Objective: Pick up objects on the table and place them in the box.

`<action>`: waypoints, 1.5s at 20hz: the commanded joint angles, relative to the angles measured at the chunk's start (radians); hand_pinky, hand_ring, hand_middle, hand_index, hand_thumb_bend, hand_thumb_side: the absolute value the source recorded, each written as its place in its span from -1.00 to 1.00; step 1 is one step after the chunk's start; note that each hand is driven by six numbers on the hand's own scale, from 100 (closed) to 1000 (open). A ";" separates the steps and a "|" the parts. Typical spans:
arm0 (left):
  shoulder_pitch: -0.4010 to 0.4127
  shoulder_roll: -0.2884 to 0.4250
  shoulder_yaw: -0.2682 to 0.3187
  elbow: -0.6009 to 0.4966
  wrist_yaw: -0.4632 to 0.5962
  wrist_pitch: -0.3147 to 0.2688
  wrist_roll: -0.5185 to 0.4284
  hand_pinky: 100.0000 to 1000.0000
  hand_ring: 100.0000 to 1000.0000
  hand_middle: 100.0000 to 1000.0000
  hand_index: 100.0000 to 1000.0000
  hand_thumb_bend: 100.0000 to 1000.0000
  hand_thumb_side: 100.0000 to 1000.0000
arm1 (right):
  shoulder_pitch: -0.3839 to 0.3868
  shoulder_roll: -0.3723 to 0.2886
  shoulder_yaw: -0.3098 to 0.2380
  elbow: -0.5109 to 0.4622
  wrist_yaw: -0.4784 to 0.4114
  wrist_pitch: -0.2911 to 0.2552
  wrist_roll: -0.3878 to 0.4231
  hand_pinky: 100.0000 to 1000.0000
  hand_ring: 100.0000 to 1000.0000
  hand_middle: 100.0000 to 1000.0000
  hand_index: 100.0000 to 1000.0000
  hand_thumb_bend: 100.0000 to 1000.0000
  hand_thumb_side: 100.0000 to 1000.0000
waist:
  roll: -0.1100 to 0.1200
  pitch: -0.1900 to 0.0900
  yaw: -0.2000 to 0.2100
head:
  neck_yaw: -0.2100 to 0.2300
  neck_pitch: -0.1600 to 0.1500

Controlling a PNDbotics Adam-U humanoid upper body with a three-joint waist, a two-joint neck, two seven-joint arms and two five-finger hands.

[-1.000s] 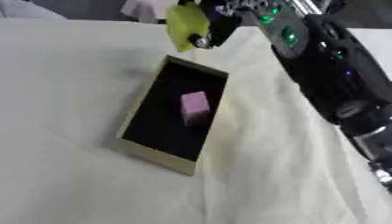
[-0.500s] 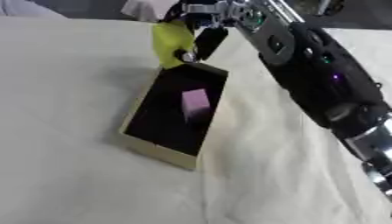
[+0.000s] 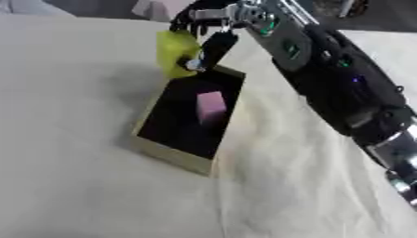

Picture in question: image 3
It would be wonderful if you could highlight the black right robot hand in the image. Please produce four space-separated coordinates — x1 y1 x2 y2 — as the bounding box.
168 0 248 73

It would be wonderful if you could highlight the yellow-green block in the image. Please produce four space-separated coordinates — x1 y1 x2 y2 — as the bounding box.
155 29 204 80

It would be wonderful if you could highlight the tan cardboard box black inside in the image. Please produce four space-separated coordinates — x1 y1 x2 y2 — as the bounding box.
128 64 248 179

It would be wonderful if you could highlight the pink block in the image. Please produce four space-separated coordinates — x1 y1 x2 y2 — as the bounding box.
195 90 228 126

